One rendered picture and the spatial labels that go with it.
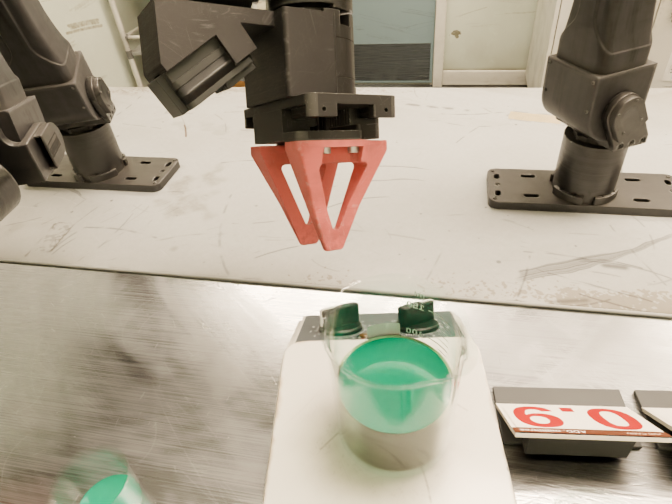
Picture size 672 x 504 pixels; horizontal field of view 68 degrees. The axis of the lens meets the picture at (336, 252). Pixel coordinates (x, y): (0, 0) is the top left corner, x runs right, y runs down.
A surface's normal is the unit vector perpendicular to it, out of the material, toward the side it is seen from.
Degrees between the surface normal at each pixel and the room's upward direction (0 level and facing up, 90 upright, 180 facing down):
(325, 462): 0
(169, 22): 67
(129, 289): 0
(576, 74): 91
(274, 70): 73
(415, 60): 90
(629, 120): 90
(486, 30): 90
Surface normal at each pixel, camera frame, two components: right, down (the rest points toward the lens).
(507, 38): -0.19, 0.65
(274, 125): -0.85, 0.13
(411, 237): -0.07, -0.77
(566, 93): -0.93, 0.29
